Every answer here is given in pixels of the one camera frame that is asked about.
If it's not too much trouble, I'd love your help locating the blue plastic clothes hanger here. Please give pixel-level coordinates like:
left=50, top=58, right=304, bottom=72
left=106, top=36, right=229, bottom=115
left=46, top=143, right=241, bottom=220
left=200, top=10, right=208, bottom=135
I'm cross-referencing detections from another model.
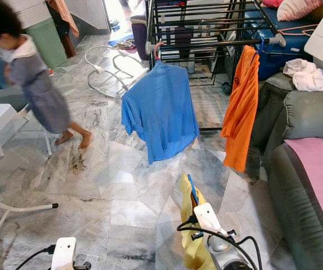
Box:
left=257, top=38, right=270, bottom=55
left=187, top=174, right=200, bottom=206

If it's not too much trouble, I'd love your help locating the yellow t-shirt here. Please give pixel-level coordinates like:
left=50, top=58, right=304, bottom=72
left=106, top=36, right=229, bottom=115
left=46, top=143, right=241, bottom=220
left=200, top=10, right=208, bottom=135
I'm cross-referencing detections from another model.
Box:
left=178, top=173, right=217, bottom=270

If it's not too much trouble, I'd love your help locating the pink plastic clothes hanger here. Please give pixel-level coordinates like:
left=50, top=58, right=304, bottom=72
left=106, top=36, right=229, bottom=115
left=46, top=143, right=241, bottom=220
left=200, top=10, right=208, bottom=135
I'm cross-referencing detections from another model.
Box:
left=153, top=40, right=167, bottom=62
left=277, top=22, right=321, bottom=38

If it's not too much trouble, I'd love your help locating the blue t-shirt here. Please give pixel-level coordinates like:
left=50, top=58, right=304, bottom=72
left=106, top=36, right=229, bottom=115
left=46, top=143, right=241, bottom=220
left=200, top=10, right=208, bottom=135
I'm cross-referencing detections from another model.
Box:
left=121, top=61, right=200, bottom=165

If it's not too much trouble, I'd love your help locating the orange shirt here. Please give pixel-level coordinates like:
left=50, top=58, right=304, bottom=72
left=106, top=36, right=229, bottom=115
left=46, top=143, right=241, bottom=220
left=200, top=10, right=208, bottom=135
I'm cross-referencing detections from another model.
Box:
left=221, top=45, right=261, bottom=172

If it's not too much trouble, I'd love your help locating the green leather sofa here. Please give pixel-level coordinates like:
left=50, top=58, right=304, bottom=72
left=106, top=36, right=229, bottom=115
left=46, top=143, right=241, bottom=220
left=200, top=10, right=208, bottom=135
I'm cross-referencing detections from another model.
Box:
left=249, top=72, right=323, bottom=270

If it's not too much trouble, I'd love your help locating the pink sofa mat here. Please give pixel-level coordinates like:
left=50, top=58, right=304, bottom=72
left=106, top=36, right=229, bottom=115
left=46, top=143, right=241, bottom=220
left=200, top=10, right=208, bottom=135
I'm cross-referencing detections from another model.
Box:
left=285, top=137, right=323, bottom=251

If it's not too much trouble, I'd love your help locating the black metal drying rack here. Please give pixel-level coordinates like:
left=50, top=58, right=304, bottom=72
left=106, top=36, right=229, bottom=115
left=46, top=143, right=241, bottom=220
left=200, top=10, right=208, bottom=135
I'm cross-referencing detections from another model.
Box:
left=145, top=0, right=287, bottom=132

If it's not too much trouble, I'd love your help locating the white crumpled cloth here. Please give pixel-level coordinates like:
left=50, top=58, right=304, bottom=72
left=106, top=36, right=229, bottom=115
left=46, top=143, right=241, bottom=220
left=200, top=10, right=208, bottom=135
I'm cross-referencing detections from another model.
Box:
left=282, top=58, right=323, bottom=93

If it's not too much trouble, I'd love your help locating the blue hard-shell suitcase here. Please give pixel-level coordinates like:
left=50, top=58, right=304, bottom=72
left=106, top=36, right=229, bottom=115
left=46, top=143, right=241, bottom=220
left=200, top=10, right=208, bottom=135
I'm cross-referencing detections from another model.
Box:
left=243, top=6, right=321, bottom=80

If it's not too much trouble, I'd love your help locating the purple armchair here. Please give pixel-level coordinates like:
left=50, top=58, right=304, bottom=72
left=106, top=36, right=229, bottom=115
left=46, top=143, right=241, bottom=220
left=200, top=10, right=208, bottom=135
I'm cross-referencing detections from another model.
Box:
left=131, top=0, right=151, bottom=61

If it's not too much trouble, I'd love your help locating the child in grey dress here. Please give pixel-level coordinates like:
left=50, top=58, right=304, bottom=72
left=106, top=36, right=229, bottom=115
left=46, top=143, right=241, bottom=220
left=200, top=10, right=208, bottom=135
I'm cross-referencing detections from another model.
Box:
left=0, top=0, right=93, bottom=150

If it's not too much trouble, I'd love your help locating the white folding chair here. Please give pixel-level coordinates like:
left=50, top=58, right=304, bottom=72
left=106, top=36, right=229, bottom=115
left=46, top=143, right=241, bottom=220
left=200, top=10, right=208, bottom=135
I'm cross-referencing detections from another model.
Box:
left=0, top=82, right=53, bottom=158

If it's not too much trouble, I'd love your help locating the pink and white pillow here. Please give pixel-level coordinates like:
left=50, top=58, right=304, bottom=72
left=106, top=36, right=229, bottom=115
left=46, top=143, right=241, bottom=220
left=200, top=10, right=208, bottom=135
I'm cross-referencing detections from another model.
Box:
left=277, top=0, right=323, bottom=22

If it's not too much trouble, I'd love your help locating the orange hanging cloth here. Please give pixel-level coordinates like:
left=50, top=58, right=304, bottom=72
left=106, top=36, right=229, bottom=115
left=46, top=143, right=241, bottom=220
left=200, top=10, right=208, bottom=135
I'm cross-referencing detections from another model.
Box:
left=49, top=0, right=79, bottom=38

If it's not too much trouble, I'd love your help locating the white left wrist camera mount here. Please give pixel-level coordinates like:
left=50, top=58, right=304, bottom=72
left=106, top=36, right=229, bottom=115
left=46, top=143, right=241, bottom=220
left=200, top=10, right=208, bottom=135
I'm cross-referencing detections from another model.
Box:
left=52, top=236, right=77, bottom=270

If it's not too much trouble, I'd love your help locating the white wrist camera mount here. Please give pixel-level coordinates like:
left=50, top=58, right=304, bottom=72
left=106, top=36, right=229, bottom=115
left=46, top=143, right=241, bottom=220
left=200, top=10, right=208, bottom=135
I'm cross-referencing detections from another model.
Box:
left=52, top=236, right=77, bottom=270
left=192, top=202, right=228, bottom=238

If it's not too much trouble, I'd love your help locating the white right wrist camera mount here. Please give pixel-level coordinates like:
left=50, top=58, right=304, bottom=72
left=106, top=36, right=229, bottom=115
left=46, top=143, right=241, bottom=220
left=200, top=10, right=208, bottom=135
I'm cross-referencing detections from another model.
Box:
left=192, top=202, right=228, bottom=238

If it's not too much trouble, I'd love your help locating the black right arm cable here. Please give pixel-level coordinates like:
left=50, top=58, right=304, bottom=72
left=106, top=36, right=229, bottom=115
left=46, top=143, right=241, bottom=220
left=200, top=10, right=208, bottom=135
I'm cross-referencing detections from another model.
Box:
left=177, top=216, right=264, bottom=270

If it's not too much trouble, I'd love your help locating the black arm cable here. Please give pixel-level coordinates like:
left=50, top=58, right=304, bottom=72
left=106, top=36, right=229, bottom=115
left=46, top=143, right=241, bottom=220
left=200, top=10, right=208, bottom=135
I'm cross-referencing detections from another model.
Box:
left=15, top=245, right=56, bottom=270
left=177, top=216, right=264, bottom=270

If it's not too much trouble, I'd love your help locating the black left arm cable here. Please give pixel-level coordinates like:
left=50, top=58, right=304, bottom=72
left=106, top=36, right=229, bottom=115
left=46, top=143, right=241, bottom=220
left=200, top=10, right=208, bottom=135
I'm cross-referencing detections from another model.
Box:
left=15, top=245, right=56, bottom=270

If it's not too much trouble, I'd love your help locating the white baby bouncer frame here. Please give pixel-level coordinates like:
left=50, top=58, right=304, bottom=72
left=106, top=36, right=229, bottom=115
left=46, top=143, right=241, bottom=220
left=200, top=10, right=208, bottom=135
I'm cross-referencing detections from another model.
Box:
left=85, top=45, right=149, bottom=101

